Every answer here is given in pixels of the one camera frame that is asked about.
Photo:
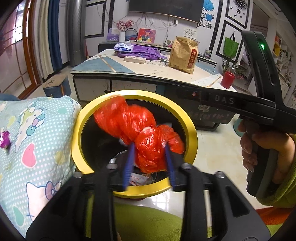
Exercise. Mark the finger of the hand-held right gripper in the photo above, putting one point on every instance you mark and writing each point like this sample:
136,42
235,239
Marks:
188,93

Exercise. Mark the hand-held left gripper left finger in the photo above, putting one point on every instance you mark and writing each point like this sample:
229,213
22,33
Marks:
128,162

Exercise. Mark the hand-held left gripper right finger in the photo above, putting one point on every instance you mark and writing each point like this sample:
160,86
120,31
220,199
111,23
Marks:
170,162

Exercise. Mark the white paper packet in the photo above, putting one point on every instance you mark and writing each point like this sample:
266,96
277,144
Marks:
138,179

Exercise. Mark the red plastic bag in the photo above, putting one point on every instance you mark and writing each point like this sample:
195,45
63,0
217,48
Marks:
129,125

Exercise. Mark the yellow rimmed black trash can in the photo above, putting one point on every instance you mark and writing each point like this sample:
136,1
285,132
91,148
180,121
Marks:
143,95

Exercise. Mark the purple candy wrapper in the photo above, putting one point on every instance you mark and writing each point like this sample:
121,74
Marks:
5,139

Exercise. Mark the person's right forearm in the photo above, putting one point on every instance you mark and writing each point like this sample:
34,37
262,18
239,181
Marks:
284,197

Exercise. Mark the person's right hand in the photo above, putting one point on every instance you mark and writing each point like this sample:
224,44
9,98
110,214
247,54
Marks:
286,150

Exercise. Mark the red jar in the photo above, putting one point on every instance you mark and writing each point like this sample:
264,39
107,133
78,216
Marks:
227,80

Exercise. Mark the green potted plant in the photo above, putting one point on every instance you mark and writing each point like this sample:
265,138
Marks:
240,69

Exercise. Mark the brown paper bag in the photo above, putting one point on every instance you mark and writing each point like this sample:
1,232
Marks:
182,55

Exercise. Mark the white shelf unit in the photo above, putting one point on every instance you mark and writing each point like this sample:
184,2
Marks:
283,69

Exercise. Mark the coffee table with drawers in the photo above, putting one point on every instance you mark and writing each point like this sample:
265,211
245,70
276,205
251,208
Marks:
143,67

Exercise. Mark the purple cloth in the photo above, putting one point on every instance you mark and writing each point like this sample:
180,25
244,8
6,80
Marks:
148,51

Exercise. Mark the green tote bag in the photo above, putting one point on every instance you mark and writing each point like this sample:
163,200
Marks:
230,47

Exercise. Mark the person's green clothing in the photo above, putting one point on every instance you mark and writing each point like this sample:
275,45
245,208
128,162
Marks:
143,220

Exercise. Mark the white power strip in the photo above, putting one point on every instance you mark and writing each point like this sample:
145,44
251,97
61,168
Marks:
135,59

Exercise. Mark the colourful portrait painting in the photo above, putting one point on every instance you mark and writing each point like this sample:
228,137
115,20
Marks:
146,36

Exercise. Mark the blue white tissue pack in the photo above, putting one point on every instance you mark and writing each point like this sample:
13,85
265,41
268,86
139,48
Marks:
123,47

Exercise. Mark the white vase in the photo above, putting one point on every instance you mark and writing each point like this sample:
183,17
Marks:
122,37

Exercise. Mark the red flower branch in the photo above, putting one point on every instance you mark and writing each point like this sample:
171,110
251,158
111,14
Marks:
124,24

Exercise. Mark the cartoon cat printed blanket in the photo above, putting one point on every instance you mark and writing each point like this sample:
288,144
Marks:
34,173

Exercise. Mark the purple gift box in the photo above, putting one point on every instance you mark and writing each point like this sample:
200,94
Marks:
113,36

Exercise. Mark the low television stand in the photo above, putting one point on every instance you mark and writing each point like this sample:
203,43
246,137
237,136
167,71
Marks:
104,47

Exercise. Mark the blue cardboard box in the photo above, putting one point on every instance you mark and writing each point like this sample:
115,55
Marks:
55,87

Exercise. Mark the orange cloth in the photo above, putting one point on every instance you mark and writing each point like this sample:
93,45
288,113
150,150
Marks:
272,216

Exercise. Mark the grey tower air conditioner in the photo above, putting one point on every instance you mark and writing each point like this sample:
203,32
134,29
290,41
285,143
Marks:
76,34

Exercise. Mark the blue and beige curtain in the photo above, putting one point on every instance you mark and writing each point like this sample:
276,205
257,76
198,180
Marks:
54,34

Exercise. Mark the wooden glass sliding door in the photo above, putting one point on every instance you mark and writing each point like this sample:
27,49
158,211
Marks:
29,46

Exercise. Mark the white wall notice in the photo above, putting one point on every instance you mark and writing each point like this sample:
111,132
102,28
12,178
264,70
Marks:
190,33

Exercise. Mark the black wall television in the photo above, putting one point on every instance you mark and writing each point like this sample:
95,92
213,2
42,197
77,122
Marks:
166,7

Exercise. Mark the black wall clock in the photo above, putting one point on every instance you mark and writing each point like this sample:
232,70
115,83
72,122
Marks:
238,4

